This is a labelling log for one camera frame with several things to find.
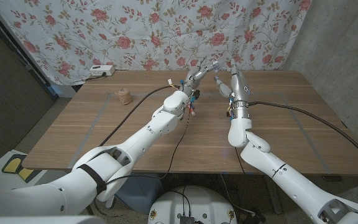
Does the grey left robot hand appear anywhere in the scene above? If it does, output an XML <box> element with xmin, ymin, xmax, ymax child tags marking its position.
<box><xmin>181</xmin><ymin>57</ymin><xmax>220</xmax><ymax>97</ymax></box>

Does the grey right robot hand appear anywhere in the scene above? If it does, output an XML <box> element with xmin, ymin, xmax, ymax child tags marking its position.
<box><xmin>213</xmin><ymin>58</ymin><xmax>250</xmax><ymax>103</ymax></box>

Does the tan thread spool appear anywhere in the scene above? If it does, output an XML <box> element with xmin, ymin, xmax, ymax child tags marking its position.
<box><xmin>117</xmin><ymin>88</ymin><xmax>134</xmax><ymax>106</ymax></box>

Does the floral backdrop cloth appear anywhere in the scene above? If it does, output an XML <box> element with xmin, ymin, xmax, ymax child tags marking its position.
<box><xmin>0</xmin><ymin>0</ymin><xmax>313</xmax><ymax>86</ymax></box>

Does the white power strip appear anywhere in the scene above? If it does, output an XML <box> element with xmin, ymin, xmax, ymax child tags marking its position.
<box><xmin>89</xmin><ymin>64</ymin><xmax>116</xmax><ymax>77</ymax></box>

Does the grey table leg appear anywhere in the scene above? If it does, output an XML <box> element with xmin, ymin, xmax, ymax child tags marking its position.
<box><xmin>264</xmin><ymin>174</ymin><xmax>284</xmax><ymax>215</ymax></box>

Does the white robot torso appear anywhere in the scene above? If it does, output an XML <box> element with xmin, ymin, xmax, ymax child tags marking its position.
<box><xmin>147</xmin><ymin>185</ymin><xmax>238</xmax><ymax>224</ymax></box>

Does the blue-grey bin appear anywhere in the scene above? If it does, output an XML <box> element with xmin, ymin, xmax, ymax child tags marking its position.
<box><xmin>115</xmin><ymin>172</ymin><xmax>163</xmax><ymax>215</ymax></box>

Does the black power adapter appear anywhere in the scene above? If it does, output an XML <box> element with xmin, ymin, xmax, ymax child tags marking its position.
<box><xmin>244</xmin><ymin>208</ymin><xmax>267</xmax><ymax>224</ymax></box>

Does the white yellow black floor mat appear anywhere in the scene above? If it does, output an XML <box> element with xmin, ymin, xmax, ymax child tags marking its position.
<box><xmin>0</xmin><ymin>149</ymin><xmax>48</xmax><ymax>184</ymax></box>

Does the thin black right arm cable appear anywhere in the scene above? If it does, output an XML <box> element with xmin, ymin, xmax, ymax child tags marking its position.
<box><xmin>234</xmin><ymin>146</ymin><xmax>246</xmax><ymax>174</ymax></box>

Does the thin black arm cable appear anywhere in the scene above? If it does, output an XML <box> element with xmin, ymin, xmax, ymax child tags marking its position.
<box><xmin>234</xmin><ymin>146</ymin><xmax>246</xmax><ymax>174</ymax></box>
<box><xmin>106</xmin><ymin>105</ymin><xmax>192</xmax><ymax>182</ymax></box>

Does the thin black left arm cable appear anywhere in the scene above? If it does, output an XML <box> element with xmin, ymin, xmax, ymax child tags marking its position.
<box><xmin>106</xmin><ymin>105</ymin><xmax>192</xmax><ymax>182</ymax></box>

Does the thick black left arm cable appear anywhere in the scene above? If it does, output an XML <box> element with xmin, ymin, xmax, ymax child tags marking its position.
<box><xmin>99</xmin><ymin>84</ymin><xmax>181</xmax><ymax>147</ymax></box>

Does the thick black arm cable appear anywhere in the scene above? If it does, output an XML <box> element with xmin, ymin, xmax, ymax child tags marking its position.
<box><xmin>99</xmin><ymin>84</ymin><xmax>181</xmax><ymax>147</ymax></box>
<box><xmin>247</xmin><ymin>101</ymin><xmax>358</xmax><ymax>170</ymax></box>

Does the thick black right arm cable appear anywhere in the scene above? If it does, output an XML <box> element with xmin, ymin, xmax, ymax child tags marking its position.
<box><xmin>247</xmin><ymin>101</ymin><xmax>358</xmax><ymax>170</ymax></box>

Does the black frame bar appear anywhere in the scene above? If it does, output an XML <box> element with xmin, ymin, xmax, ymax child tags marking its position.
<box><xmin>0</xmin><ymin>0</ymin><xmax>58</xmax><ymax>100</ymax></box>

